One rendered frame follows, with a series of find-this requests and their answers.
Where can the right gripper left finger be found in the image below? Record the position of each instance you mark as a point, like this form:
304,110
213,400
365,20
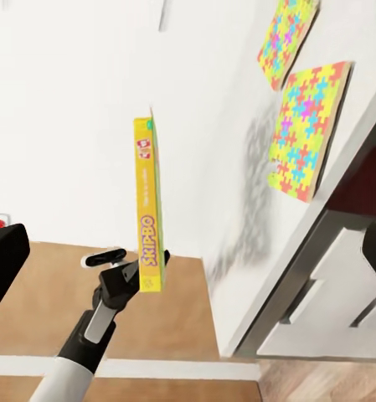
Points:
14,250

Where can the desk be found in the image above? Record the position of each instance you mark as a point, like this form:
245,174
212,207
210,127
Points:
288,279

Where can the jigsaw puzzle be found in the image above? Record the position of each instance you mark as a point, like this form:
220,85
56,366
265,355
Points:
303,128
287,29

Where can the board game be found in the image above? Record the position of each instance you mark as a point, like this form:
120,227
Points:
148,205

